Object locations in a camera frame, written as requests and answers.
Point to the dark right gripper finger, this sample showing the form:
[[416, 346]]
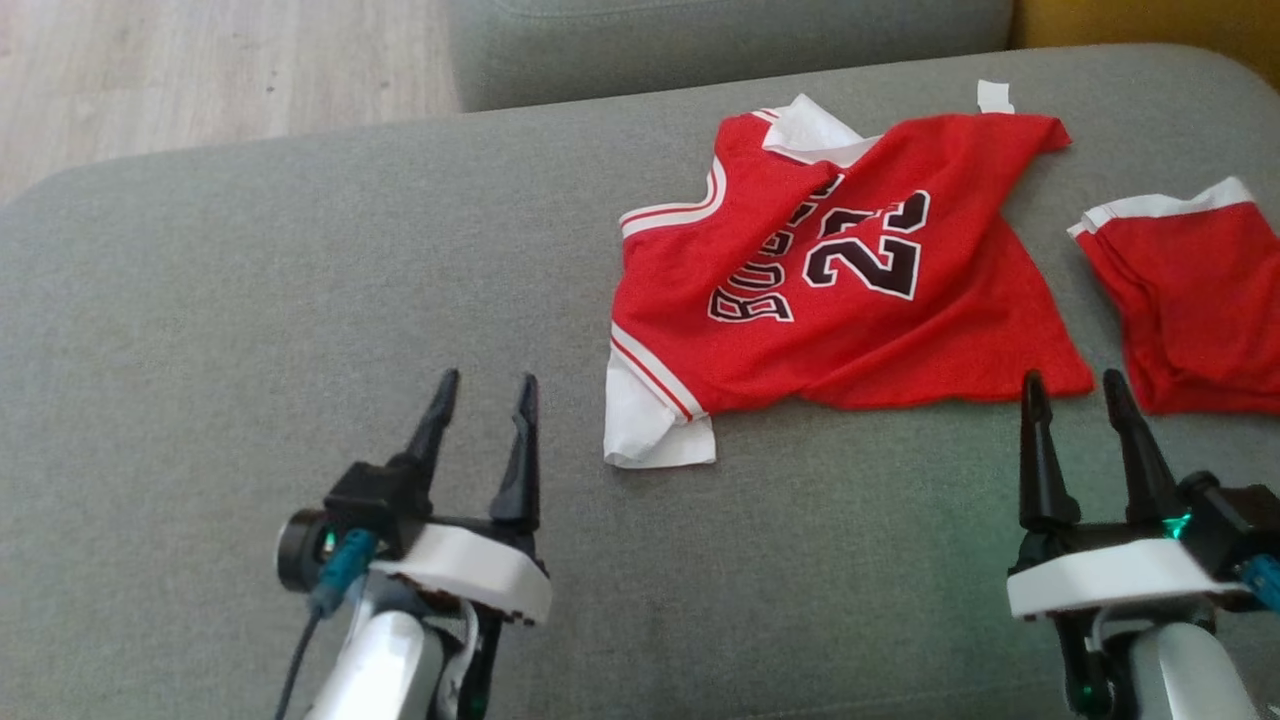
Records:
[[1150, 480], [1045, 480]]

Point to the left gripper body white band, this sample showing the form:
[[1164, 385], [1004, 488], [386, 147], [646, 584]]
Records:
[[470, 570]]

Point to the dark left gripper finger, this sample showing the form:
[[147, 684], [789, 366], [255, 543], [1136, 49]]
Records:
[[520, 480], [435, 440]]

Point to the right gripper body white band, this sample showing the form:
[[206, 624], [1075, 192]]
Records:
[[1110, 580]]

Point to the red jersey with white sleeves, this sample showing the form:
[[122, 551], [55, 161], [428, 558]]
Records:
[[960, 330]]

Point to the red shorts with white stripe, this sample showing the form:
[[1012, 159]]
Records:
[[1200, 300]]

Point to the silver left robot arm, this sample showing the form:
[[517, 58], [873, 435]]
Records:
[[385, 660]]

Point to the grey fabric sofa seat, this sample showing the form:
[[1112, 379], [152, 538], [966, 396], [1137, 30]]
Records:
[[300, 280]]

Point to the yellow sofa backrest cushion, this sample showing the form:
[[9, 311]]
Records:
[[1150, 25]]

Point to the large grey sofa ottoman cushion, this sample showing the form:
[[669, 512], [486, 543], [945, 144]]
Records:
[[700, 45]]

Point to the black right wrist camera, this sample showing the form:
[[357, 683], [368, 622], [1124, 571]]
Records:
[[1225, 520]]

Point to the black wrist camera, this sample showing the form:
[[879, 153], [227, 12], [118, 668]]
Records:
[[370, 495], [1225, 520]]

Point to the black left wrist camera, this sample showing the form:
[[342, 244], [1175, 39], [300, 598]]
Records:
[[370, 495]]

